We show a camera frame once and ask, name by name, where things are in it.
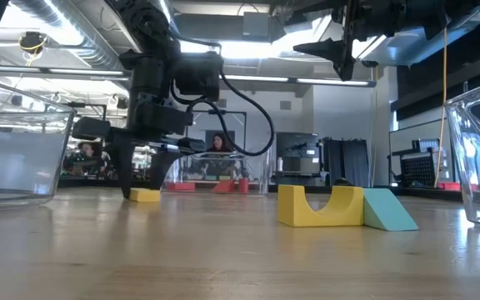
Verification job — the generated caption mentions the yellow arch foam block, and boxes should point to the yellow arch foam block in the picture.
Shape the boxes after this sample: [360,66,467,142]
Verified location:
[277,184,365,228]

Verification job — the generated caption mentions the red storage bins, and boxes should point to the red storage bins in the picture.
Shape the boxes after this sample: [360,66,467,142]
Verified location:
[438,181,464,193]

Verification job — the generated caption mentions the clear plastic bin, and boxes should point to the clear plastic bin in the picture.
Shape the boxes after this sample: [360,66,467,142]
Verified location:
[443,77,480,230]
[0,74,78,212]
[159,143,274,197]

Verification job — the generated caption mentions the grey ceiling box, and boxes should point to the grey ceiling box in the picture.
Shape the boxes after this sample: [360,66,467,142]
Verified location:
[242,11,273,37]

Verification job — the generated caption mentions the black perforated cart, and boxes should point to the black perforated cart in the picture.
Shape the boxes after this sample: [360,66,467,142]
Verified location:
[387,138,453,188]

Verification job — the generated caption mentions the dark curtain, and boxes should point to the dark curtain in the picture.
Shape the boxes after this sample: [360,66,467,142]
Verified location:
[322,137,371,188]

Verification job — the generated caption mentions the long ceiling light bar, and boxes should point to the long ceiling light bar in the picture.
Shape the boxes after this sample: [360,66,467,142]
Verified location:
[0,64,378,88]

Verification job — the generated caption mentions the yellow rectangular foam block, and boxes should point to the yellow rectangular foam block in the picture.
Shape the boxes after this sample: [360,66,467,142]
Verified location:
[128,187,163,203]

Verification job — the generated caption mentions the black frame stand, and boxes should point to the black frame stand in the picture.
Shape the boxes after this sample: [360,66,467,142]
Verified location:
[185,108,248,184]

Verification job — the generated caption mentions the red wedge foam block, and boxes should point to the red wedge foam block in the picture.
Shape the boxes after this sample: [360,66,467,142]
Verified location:
[212,178,236,194]

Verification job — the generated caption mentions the person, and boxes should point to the person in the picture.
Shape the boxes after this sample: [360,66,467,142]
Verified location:
[62,140,114,178]
[206,132,236,153]

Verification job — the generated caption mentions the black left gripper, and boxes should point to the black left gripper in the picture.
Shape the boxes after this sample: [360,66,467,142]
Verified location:
[71,99,207,199]

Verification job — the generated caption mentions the yellow black cord reel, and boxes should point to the yellow black cord reel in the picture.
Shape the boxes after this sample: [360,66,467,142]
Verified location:
[17,30,48,68]

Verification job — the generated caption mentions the whiteboard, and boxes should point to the whiteboard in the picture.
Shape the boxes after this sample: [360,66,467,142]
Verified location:
[388,117,453,184]

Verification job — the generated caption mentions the teal wedge foam block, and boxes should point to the teal wedge foam block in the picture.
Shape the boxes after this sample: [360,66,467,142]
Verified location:
[362,187,419,233]

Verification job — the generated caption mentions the ribbed silver air duct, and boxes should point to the ribbed silver air duct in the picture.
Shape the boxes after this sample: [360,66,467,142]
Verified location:
[8,0,166,116]

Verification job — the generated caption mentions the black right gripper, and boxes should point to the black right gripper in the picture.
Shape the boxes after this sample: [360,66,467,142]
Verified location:
[292,0,403,82]

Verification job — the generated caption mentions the large metal ceiling duct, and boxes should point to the large metal ceiling duct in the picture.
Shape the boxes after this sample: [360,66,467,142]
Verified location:
[358,24,480,68]

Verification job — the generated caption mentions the black cabinet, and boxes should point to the black cabinet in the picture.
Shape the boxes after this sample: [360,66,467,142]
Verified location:
[275,132,323,187]

